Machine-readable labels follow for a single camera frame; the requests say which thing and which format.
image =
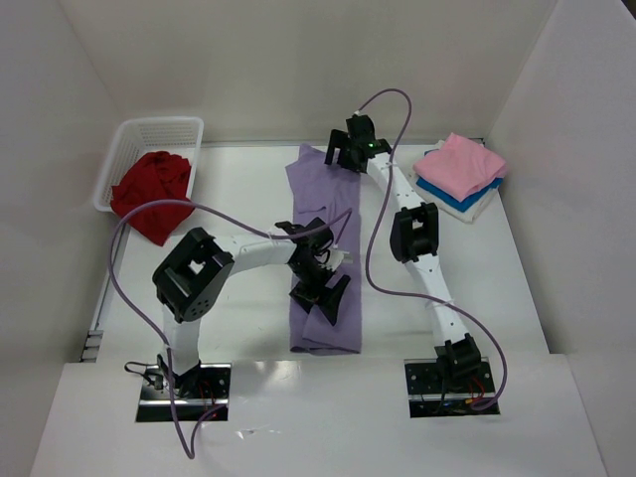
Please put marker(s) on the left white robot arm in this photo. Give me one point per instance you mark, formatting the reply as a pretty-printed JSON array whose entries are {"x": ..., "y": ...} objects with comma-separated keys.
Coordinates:
[{"x": 191, "y": 278}]

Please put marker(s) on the pink folded t shirt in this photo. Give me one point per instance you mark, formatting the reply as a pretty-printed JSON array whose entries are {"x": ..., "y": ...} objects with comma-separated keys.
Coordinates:
[{"x": 462, "y": 167}]

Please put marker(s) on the white folded t shirt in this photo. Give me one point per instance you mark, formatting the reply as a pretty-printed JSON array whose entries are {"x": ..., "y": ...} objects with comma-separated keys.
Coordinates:
[{"x": 466, "y": 211}]

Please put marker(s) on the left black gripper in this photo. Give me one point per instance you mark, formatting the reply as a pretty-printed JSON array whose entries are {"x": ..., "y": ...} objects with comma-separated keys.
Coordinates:
[{"x": 308, "y": 290}]

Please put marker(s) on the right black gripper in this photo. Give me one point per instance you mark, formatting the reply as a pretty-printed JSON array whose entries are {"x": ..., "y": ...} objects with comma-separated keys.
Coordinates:
[{"x": 342, "y": 155}]

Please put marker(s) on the white plastic basket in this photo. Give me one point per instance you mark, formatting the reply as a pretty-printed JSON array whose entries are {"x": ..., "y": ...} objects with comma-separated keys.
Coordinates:
[{"x": 181, "y": 135}]

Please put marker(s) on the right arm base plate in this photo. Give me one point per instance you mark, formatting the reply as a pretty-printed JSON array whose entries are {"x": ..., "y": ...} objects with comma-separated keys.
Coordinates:
[{"x": 429, "y": 396}]

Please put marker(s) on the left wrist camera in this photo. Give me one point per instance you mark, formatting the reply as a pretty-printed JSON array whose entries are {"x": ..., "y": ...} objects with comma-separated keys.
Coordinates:
[{"x": 339, "y": 257}]

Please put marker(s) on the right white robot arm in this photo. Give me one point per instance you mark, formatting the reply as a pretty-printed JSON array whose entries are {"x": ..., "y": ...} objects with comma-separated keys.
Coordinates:
[{"x": 414, "y": 242}]

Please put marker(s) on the red t shirt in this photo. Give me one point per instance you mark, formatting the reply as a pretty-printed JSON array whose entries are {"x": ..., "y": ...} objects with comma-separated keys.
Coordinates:
[{"x": 155, "y": 176}]

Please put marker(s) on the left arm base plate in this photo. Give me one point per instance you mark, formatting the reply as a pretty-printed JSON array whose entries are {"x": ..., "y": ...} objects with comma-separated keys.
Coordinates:
[{"x": 210, "y": 390}]

